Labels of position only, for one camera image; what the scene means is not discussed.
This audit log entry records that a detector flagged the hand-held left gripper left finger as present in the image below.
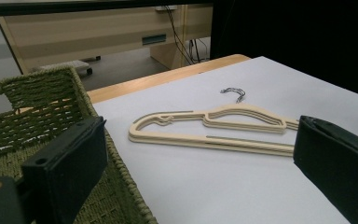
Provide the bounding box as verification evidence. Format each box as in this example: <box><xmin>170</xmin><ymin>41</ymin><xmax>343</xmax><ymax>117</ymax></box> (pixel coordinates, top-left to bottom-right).
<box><xmin>21</xmin><ymin>115</ymin><xmax>109</xmax><ymax>224</ymax></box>

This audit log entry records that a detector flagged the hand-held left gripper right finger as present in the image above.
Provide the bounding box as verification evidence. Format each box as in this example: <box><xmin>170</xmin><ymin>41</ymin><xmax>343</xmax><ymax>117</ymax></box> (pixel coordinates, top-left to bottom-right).
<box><xmin>293</xmin><ymin>115</ymin><xmax>358</xmax><ymax>224</ymax></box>

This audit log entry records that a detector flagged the green woven basket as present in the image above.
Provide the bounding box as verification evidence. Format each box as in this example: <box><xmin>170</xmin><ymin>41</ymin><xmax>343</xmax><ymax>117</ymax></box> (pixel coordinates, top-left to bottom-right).
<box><xmin>0</xmin><ymin>66</ymin><xmax>159</xmax><ymax>224</ymax></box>

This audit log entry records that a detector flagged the wooden clothes hanger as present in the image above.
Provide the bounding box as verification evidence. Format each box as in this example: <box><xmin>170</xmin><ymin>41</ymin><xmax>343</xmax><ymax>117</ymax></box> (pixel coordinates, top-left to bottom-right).
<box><xmin>128</xmin><ymin>105</ymin><xmax>300</xmax><ymax>158</ymax></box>

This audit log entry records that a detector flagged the beige plastic clothes hanger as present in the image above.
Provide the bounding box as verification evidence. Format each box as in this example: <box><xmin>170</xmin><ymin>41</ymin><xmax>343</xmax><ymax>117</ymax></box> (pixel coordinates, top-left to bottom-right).
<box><xmin>128</xmin><ymin>87</ymin><xmax>300</xmax><ymax>157</ymax></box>
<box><xmin>128</xmin><ymin>104</ymin><xmax>300</xmax><ymax>157</ymax></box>

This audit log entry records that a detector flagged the wheeled chair base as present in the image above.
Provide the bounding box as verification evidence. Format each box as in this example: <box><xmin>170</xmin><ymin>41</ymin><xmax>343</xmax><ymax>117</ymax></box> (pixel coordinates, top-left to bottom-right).
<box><xmin>38</xmin><ymin>55</ymin><xmax>102</xmax><ymax>77</ymax></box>

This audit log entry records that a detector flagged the white board sheet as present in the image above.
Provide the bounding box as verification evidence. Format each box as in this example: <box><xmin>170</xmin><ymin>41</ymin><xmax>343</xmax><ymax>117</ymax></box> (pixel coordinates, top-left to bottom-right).
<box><xmin>91</xmin><ymin>55</ymin><xmax>358</xmax><ymax>224</ymax></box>

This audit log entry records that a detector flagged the beige wooden desk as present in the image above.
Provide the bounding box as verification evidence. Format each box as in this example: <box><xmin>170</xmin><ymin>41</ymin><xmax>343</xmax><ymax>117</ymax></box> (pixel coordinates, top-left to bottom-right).
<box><xmin>0</xmin><ymin>3</ymin><xmax>213</xmax><ymax>76</ymax></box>

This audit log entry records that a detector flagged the black curtain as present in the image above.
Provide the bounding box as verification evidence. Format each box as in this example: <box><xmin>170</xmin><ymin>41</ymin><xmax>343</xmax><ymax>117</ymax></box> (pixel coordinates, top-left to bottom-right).
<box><xmin>210</xmin><ymin>0</ymin><xmax>358</xmax><ymax>101</ymax></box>

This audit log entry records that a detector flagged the wooden table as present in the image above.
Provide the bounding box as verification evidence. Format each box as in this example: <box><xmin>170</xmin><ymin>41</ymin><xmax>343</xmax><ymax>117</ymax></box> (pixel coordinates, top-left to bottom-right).
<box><xmin>86</xmin><ymin>53</ymin><xmax>252</xmax><ymax>105</ymax></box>

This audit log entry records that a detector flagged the white power strip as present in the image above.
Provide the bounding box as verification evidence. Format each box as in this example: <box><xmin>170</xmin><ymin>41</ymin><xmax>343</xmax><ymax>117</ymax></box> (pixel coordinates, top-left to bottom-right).
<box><xmin>155</xmin><ymin>5</ymin><xmax>179</xmax><ymax>12</ymax></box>

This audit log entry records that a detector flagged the black horizontal frame bar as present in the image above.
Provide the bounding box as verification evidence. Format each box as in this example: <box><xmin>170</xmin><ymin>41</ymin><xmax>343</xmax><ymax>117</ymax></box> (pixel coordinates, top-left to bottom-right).
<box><xmin>0</xmin><ymin>0</ymin><xmax>213</xmax><ymax>18</ymax></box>

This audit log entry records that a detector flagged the bundle of black desk cables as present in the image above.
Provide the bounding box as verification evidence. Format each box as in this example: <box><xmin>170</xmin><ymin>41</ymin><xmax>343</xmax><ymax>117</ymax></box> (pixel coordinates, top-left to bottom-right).
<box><xmin>162</xmin><ymin>5</ymin><xmax>211</xmax><ymax>66</ymax></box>

